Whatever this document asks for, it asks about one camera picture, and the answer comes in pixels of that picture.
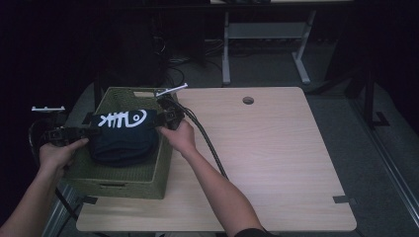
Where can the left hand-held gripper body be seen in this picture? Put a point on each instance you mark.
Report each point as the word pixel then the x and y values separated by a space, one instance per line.
pixel 57 133

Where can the person's right hand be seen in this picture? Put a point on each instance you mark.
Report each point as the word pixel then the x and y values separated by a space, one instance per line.
pixel 183 138

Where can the person's left hand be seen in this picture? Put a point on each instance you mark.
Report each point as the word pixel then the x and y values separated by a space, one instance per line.
pixel 57 156

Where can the black metal stand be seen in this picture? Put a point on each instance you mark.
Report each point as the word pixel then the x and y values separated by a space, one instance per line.
pixel 370 98

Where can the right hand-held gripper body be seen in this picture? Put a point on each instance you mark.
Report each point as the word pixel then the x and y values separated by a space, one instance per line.
pixel 173 113

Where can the blue sweater with fishbone print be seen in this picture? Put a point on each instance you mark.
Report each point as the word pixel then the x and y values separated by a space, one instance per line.
pixel 125 144

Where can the white metal desk frame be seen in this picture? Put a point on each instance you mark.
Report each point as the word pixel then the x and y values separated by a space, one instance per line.
pixel 263 31

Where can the green woven basket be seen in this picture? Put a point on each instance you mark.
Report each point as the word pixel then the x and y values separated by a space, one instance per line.
pixel 131 181

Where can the dark tape strip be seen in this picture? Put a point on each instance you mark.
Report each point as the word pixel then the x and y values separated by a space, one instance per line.
pixel 89 200
pixel 342 199

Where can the aluminium floor rail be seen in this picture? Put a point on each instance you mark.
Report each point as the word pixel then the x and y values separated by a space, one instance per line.
pixel 57 214
pixel 395 171

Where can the person's black sleeve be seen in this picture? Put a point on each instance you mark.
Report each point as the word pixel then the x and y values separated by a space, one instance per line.
pixel 253 233

